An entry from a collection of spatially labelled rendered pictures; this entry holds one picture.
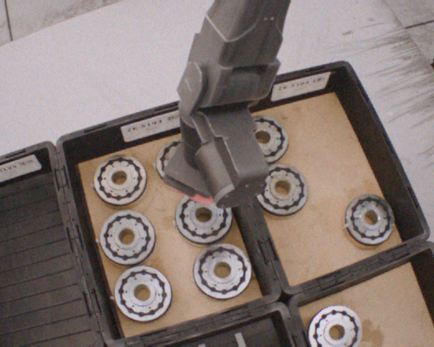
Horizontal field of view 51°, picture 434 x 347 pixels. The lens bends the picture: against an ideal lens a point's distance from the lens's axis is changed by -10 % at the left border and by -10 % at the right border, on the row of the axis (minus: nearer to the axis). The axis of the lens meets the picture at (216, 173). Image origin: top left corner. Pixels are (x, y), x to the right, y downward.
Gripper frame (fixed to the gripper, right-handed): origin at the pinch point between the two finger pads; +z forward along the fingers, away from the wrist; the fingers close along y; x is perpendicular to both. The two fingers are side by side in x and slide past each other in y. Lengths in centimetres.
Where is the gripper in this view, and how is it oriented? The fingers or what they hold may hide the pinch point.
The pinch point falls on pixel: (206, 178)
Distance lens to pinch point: 70.6
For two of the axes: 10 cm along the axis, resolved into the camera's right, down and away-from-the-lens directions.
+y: 4.7, -8.1, 3.6
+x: -8.8, -4.4, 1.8
